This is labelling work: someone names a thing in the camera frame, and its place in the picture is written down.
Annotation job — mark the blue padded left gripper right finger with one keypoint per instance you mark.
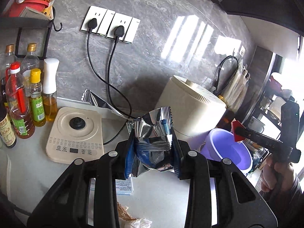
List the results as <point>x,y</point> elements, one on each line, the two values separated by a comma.
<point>179,152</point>

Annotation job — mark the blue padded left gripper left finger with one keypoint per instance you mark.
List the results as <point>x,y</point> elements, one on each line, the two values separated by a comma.
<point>124,163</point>

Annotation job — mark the white printed cardboard box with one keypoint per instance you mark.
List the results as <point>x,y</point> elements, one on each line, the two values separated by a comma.
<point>123,187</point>

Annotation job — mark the silver foil snack wrapper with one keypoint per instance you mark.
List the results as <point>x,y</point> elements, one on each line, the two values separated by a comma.
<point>153,134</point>

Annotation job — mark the red wrapper piece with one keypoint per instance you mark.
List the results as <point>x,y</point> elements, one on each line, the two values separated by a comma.
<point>237,130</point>

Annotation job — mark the brown paper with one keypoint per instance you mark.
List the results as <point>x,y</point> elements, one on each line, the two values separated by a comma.
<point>123,214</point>

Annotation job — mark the white tissue paper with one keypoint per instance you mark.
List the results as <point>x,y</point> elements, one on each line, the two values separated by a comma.
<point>138,223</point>

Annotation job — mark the black metal kitchen rack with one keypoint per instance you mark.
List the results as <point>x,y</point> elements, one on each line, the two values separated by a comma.
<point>34,26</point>

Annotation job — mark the person's right hand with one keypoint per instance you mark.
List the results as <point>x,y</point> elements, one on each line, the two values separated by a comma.
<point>277,173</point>

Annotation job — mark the purple plastic bucket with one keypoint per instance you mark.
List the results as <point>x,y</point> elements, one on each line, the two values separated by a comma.
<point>220,144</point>

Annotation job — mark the cream air fryer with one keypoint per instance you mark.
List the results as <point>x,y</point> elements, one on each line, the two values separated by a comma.
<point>194,109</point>

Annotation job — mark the black storage shelf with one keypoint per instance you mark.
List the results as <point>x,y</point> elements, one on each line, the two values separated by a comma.
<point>266,102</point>

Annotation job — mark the cream induction cooker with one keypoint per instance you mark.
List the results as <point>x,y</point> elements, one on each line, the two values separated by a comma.
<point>75,133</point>

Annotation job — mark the hanging plastic bags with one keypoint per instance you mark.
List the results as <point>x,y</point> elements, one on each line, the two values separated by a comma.
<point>235,86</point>

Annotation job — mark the white top oil sprayer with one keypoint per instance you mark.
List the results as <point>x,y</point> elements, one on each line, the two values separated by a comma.
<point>49,93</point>

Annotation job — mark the yellow cap green label bottle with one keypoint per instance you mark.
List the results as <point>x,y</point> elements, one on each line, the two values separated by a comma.
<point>36,100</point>

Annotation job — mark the dark soy sauce bottle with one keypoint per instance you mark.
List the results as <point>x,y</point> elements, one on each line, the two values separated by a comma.
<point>8,136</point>

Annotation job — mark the gold cap clear bottle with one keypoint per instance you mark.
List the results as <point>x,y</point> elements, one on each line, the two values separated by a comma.
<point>30,61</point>

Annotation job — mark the red bowl on rack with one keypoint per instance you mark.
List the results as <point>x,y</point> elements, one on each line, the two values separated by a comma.
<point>19,6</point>

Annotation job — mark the red handled oil bottle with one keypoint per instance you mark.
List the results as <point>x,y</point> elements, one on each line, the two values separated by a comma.
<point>18,102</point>

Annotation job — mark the white wall socket panel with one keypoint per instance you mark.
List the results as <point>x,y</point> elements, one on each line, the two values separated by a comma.
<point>108,21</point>

